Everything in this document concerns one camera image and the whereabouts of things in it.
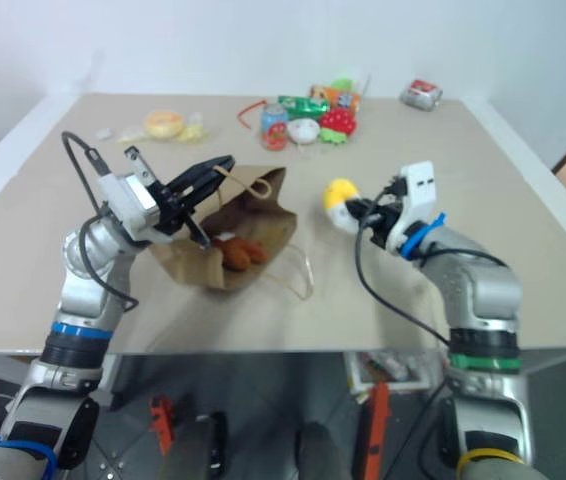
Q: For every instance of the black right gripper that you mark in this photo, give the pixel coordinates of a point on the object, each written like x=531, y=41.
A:
x=383, y=220

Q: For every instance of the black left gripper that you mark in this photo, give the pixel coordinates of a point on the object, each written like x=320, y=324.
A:
x=170, y=210

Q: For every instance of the yellow and white plush toy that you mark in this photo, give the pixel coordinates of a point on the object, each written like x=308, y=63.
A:
x=338, y=192

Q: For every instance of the brown paper bag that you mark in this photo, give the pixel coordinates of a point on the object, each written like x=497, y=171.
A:
x=253, y=225

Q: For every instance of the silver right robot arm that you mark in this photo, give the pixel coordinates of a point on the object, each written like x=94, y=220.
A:
x=483, y=295

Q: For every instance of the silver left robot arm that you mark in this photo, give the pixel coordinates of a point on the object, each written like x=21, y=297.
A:
x=83, y=280

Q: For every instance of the yellow donut plush toy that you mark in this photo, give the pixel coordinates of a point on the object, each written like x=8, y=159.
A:
x=163, y=124

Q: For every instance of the orange plush toy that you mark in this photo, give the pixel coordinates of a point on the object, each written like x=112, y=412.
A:
x=240, y=252

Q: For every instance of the red strawberry plush toy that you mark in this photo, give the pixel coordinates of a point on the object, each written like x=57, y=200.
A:
x=339, y=121

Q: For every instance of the white round plush toy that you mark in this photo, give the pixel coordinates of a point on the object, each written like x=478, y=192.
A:
x=303, y=131

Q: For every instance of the green plush toy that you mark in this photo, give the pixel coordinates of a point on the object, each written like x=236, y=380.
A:
x=341, y=81

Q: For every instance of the clear plastic wrapper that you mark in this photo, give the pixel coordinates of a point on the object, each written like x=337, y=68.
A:
x=193, y=131

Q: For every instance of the blue and red soda can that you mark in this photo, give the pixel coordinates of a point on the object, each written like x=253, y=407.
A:
x=274, y=127

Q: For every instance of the orange snack packet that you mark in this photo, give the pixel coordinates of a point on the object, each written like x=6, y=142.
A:
x=338, y=96

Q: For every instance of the green snack packet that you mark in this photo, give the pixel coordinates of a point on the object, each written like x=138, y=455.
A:
x=305, y=106

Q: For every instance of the silver and red pouch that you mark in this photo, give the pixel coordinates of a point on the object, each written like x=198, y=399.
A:
x=421, y=94

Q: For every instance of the white box of items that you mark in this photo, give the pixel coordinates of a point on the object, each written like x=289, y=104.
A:
x=393, y=370

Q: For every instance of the long orange clamp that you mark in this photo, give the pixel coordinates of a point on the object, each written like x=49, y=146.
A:
x=379, y=425

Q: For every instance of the small orange clamp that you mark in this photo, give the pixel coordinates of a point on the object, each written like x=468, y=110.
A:
x=162, y=422

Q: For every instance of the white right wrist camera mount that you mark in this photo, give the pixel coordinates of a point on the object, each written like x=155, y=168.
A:
x=418, y=195

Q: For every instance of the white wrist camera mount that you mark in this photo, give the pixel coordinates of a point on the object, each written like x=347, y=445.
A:
x=120, y=200
x=418, y=195

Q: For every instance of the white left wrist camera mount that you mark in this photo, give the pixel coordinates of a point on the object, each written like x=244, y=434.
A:
x=120, y=200

